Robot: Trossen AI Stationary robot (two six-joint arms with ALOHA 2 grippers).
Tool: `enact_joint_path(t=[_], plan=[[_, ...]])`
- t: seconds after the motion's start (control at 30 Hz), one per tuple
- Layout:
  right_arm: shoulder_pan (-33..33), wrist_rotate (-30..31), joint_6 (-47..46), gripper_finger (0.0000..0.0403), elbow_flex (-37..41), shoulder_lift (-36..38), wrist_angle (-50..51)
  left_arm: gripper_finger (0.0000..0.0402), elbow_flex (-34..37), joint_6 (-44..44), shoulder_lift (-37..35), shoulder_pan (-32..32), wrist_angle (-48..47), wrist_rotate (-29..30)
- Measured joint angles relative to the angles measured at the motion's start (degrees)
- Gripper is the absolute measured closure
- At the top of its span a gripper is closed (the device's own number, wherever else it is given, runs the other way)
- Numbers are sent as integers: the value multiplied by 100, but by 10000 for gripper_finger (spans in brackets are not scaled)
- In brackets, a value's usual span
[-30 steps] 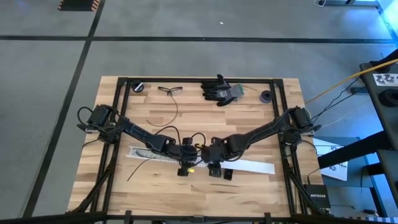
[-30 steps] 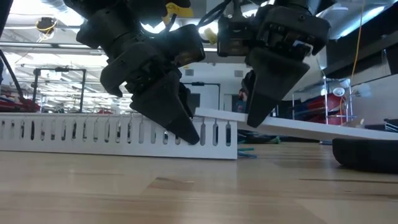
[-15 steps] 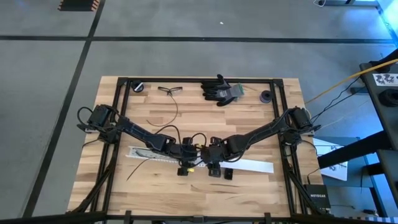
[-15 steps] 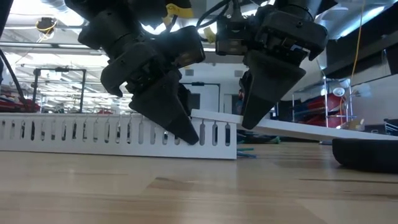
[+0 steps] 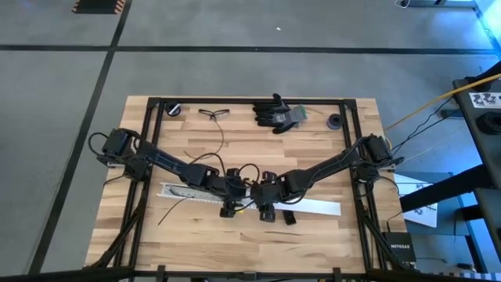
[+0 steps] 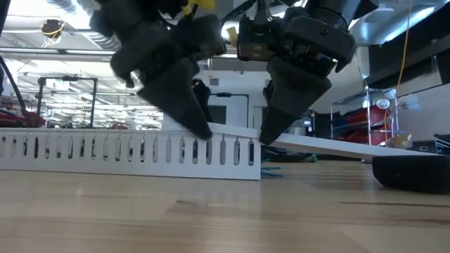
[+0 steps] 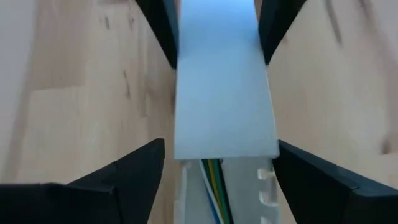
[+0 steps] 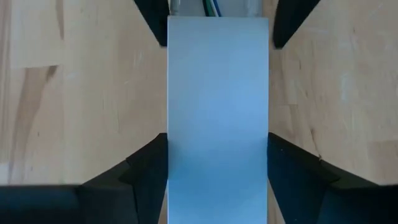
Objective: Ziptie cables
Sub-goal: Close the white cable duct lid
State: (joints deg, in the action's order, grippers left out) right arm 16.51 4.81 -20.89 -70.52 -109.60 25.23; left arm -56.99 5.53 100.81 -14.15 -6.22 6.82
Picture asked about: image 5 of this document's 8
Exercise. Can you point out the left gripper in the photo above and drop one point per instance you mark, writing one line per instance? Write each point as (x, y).
(231, 190)

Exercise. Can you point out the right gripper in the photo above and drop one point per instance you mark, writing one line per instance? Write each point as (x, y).
(272, 192)

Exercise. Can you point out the white duct cover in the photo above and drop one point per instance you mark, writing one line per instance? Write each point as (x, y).
(321, 207)

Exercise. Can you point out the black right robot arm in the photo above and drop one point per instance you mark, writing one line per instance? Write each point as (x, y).
(332, 162)

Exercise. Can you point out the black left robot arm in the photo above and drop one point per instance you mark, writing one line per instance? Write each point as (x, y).
(168, 162)

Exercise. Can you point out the black rectangular block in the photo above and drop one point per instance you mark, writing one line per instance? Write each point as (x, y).
(289, 218)

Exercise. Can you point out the black grey work gloves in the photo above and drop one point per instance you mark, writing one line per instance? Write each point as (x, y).
(274, 115)

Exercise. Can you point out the clear safety glasses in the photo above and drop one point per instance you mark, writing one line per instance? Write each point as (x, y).
(214, 114)

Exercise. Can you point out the black tape roll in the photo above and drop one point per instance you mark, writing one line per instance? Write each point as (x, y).
(335, 122)

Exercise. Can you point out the black knob with white stripe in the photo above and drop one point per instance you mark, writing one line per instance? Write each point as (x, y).
(172, 109)

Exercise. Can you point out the white printed paper sheet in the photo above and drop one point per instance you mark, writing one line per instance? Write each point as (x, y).
(405, 182)

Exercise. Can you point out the black desk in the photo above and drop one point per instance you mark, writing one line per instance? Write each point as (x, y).
(485, 152)

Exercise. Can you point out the black orange striped object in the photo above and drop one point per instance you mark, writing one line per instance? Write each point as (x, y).
(98, 6)

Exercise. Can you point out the white printed label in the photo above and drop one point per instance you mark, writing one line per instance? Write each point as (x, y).
(485, 100)

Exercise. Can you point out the black aluminium table frame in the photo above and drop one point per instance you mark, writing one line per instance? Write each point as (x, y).
(235, 100)

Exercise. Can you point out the black network switch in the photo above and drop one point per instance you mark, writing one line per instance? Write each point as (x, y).
(399, 246)

